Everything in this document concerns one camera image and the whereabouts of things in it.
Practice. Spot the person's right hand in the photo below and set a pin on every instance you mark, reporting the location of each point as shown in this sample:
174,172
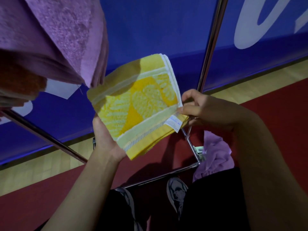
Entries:
211,110

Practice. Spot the person's left hand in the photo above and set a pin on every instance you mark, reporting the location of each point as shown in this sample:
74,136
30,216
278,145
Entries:
106,144

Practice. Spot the pale green towel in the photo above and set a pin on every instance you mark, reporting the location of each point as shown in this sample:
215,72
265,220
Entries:
200,151

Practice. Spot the purple towel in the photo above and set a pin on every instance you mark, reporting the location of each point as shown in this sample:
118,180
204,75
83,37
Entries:
216,153
60,33

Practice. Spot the yellow white cloth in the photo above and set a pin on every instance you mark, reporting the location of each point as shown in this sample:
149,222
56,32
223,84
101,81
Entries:
134,101

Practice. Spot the metal drying rack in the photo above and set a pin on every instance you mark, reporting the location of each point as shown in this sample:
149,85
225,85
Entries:
211,45

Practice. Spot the orange patterned towel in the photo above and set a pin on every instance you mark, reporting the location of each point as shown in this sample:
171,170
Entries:
21,81

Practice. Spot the person's left forearm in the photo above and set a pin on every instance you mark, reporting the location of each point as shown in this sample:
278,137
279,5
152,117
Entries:
81,197

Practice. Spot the person's right forearm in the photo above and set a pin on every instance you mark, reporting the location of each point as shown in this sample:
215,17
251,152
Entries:
274,170

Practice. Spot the person's left grey shoe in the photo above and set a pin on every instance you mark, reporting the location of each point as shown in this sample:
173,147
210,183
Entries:
130,202

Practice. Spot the person's grey shoe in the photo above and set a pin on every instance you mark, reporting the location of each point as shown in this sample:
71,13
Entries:
130,202
176,190

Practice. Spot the person's right grey shoe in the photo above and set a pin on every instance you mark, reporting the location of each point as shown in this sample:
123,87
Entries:
176,190

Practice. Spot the person's black trousers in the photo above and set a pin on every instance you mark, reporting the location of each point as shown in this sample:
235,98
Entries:
214,204

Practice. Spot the blue banner with white print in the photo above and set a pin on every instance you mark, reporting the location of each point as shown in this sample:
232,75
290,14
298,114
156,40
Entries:
163,24

